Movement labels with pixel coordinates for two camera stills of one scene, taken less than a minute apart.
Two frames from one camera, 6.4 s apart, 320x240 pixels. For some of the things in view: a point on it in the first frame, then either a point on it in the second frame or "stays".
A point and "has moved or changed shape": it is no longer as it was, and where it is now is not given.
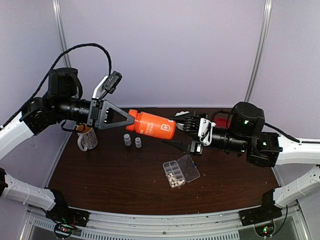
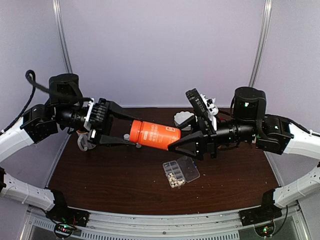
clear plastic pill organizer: x=183 y=170 stays
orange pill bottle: x=152 y=125 has moved or changed shape
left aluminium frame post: x=65 y=45 stays
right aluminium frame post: x=261 y=46 stays
